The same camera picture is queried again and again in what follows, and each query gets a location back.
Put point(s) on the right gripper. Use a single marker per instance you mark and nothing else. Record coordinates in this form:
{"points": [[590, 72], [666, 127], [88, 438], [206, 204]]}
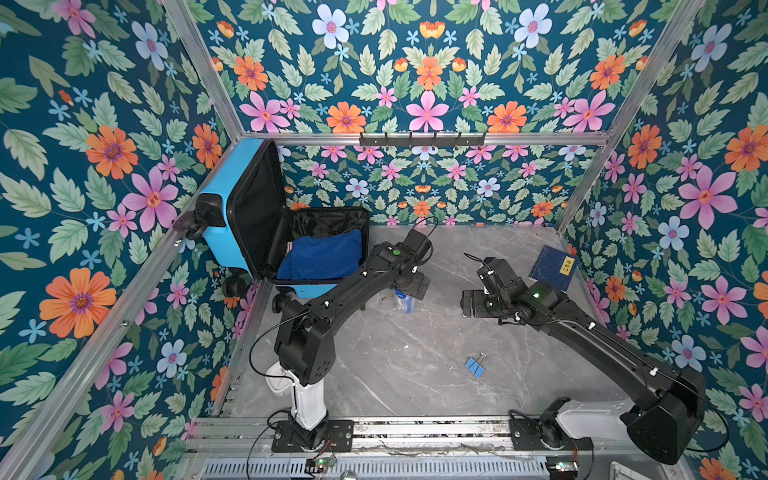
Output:
{"points": [[475, 297]]}

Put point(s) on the blue binder clip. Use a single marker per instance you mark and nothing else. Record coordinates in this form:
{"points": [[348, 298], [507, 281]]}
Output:
{"points": [[475, 365]]}

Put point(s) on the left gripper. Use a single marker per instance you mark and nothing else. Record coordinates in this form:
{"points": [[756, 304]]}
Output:
{"points": [[420, 286]]}

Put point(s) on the metal hook rail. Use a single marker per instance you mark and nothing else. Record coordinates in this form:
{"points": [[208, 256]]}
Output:
{"points": [[411, 139]]}

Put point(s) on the blue open suitcase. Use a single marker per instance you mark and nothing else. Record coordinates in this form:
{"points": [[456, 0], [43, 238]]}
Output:
{"points": [[244, 218]]}

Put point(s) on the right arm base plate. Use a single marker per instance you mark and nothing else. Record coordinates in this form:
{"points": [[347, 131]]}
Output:
{"points": [[529, 434]]}

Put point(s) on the dark blue book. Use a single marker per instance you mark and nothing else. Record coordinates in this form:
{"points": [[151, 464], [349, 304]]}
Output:
{"points": [[555, 267]]}

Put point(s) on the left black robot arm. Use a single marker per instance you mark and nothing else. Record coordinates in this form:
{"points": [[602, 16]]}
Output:
{"points": [[305, 340]]}

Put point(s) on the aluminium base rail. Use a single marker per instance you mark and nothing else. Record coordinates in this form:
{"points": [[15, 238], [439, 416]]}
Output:
{"points": [[496, 434]]}

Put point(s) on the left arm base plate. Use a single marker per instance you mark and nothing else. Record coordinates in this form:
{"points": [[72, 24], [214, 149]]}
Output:
{"points": [[312, 436]]}

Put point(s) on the clear bottle blue lid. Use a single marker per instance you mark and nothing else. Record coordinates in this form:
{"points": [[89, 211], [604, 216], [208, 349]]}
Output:
{"points": [[404, 302]]}

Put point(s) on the blue cloth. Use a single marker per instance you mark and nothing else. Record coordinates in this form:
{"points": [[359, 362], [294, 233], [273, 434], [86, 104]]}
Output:
{"points": [[327, 258]]}

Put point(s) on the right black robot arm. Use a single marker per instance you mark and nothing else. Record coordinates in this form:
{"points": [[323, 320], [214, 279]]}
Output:
{"points": [[663, 405]]}

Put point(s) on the white round device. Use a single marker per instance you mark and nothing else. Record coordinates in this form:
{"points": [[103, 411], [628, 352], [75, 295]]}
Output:
{"points": [[278, 380]]}

